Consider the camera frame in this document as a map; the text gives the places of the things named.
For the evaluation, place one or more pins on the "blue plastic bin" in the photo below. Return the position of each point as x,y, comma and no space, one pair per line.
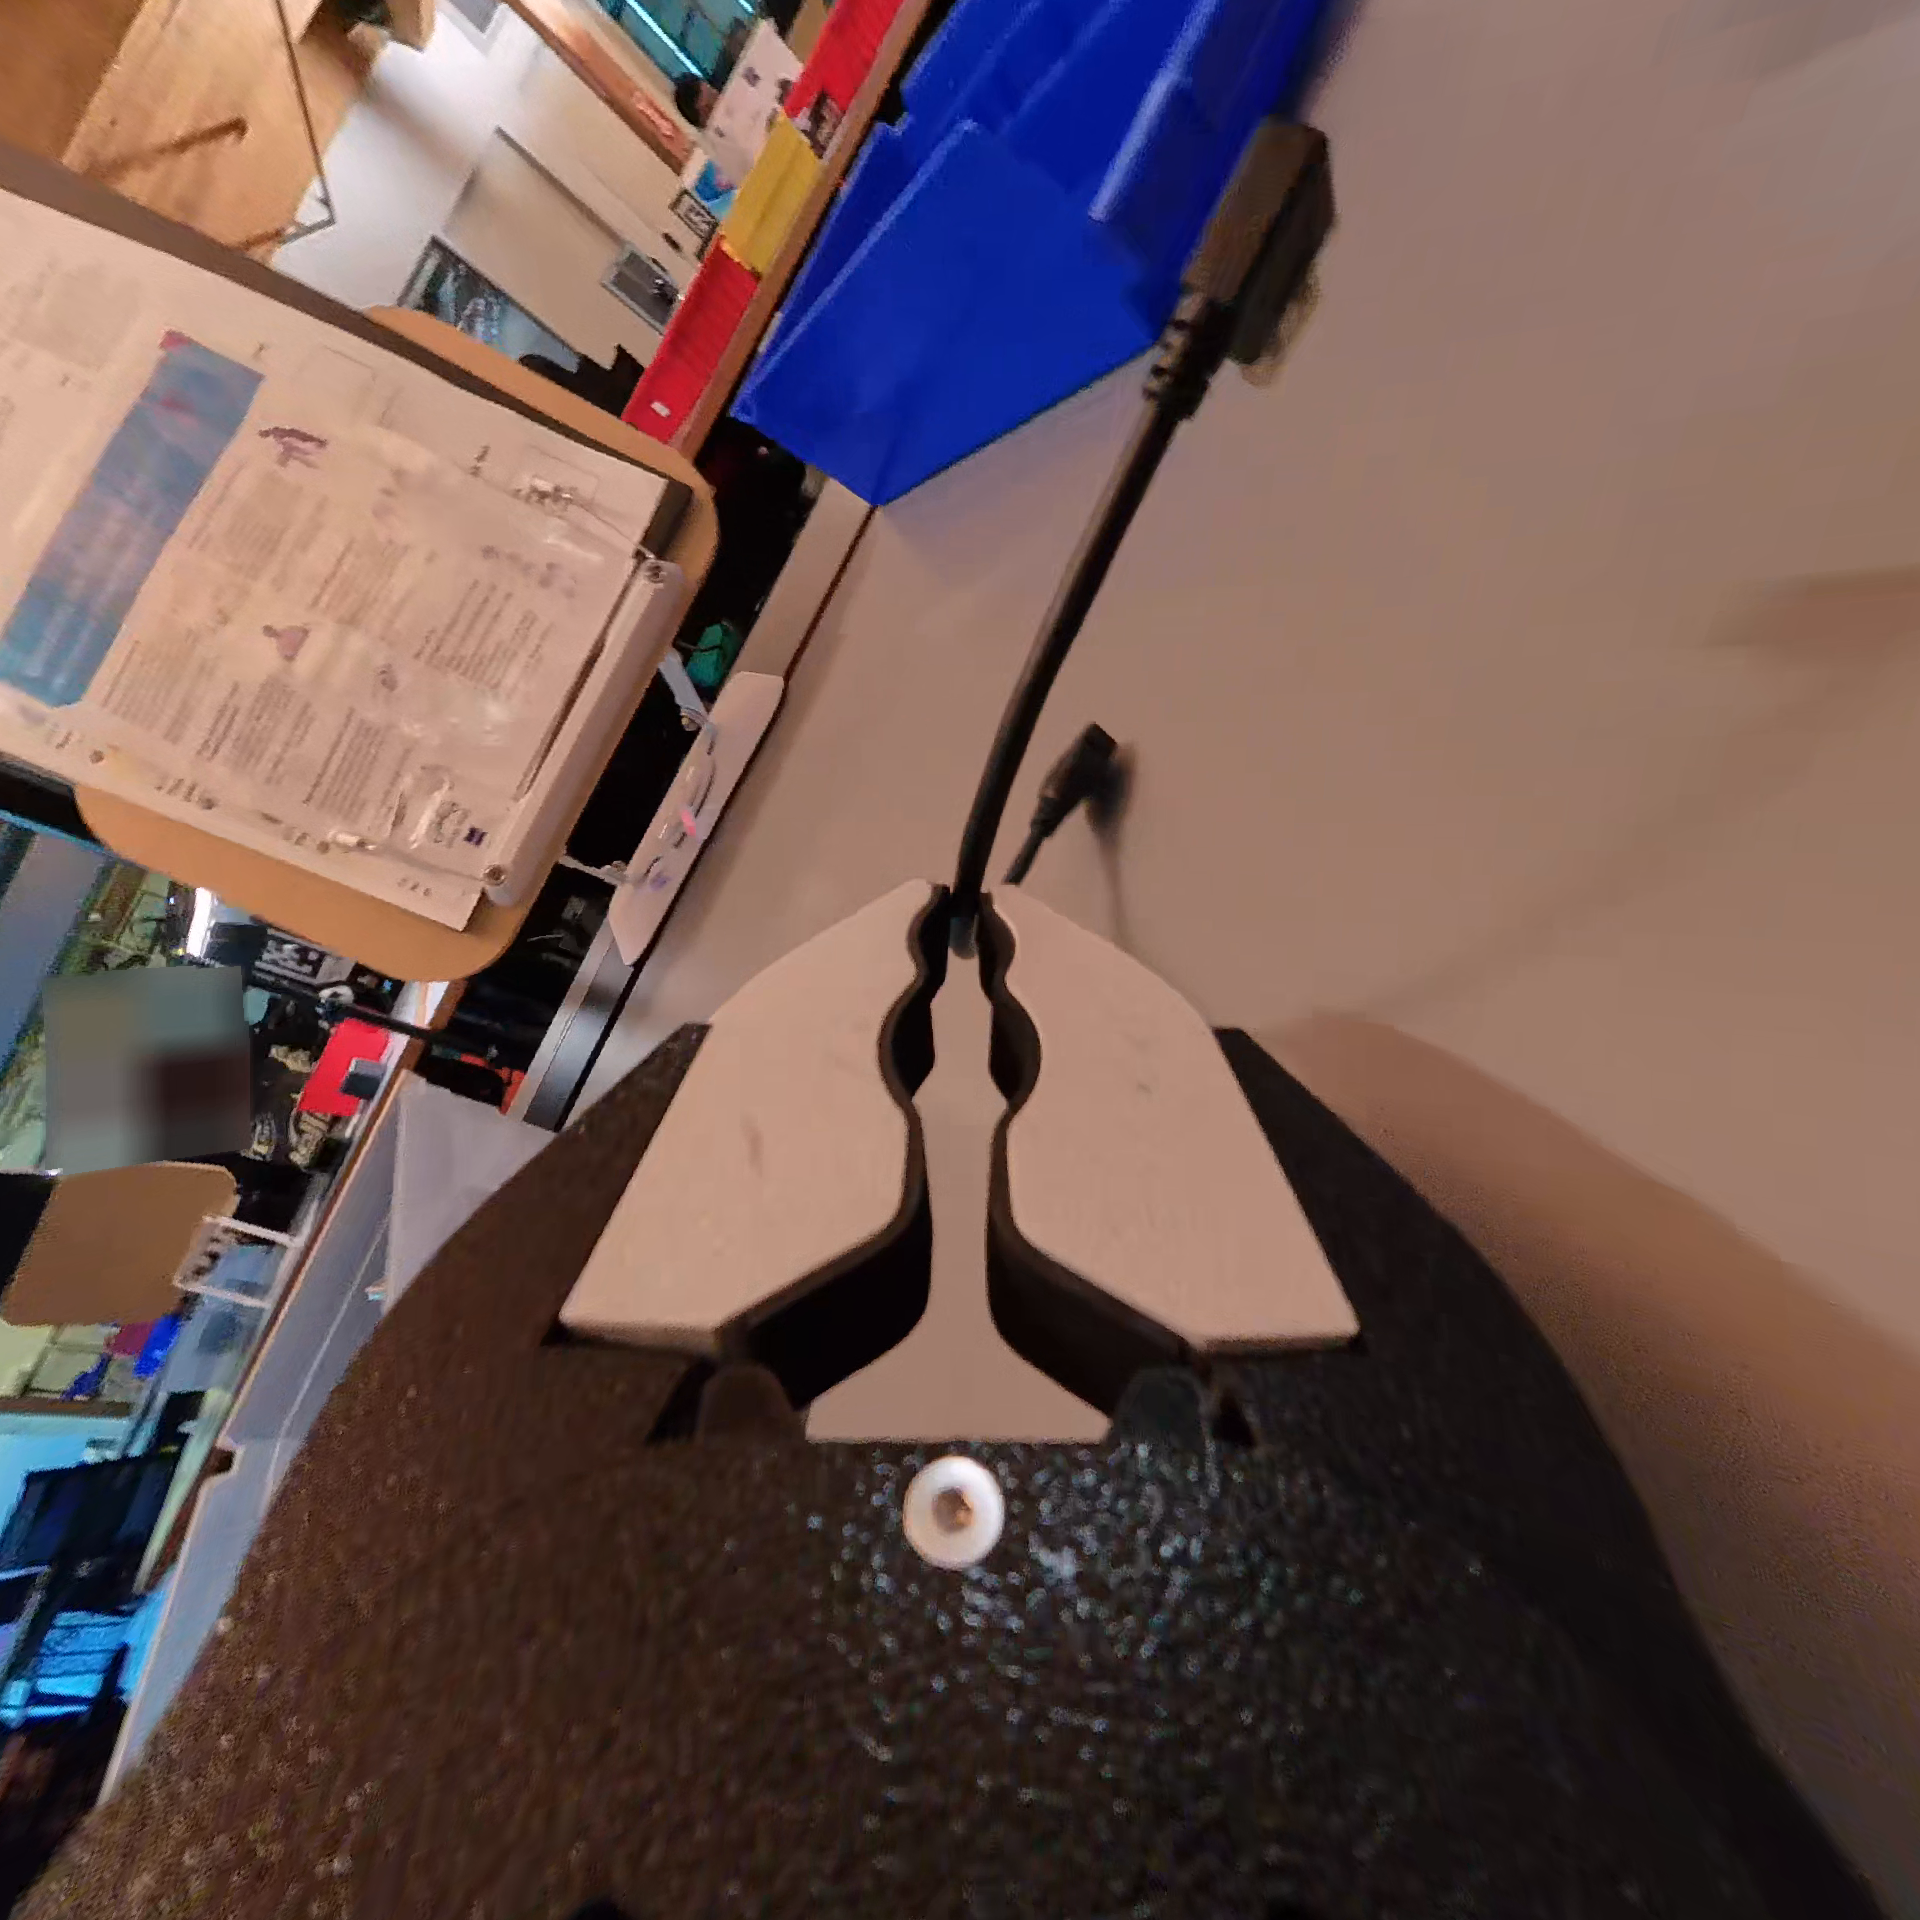
959,315
1141,75

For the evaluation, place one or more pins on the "yellow plastic bin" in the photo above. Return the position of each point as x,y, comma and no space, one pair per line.
773,195

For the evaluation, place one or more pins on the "small wooden document stand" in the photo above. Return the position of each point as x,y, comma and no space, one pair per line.
113,1245

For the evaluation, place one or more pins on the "small clear packet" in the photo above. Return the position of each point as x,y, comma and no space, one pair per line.
452,825

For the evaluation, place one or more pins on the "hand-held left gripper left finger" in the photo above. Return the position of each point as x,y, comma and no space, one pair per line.
720,1171

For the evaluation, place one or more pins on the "printed instruction papers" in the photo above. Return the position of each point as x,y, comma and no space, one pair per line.
302,602

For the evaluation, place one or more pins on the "red plastic bin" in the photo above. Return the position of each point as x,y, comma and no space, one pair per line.
848,68
691,345

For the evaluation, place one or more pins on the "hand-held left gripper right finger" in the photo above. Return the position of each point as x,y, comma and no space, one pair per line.
1155,1184

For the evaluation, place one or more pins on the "grey desk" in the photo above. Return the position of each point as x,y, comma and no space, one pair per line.
1502,677

